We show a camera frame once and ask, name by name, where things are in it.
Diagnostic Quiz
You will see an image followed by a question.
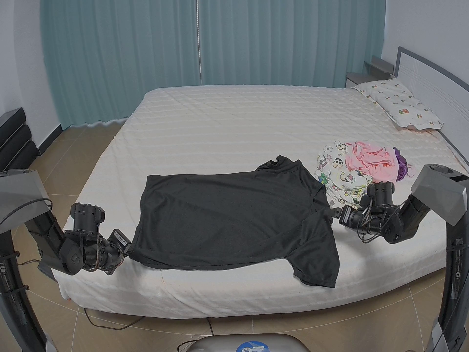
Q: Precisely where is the bed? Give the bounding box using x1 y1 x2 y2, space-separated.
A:
59 46 469 320

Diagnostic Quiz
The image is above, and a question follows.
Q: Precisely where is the black T-shirt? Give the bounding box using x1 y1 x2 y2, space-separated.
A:
129 155 339 289

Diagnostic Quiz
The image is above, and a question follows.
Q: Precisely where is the grey bedside table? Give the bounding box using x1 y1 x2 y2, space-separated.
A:
346 55 394 87

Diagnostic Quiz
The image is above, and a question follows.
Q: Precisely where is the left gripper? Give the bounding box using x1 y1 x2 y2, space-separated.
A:
100 228 132 273

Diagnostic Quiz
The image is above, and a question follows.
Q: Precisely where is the white printed pillow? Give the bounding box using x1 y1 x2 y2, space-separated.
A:
352 78 445 130

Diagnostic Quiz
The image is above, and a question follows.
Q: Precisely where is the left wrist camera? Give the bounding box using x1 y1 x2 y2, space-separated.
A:
70 203 107 234

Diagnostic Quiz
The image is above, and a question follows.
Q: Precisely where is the pink garment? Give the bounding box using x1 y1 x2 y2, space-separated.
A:
344 141 400 183

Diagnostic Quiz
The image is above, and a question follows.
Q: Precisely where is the white printed pyjama top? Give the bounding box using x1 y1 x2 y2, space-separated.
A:
316 140 374 208

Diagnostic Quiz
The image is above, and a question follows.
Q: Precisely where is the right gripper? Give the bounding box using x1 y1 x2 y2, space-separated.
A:
328 204 362 231

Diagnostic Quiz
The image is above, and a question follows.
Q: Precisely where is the purple garment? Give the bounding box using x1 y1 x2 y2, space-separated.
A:
393 146 415 182

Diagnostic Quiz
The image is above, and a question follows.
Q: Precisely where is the black padded bench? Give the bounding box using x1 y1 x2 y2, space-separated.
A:
0 108 42 171

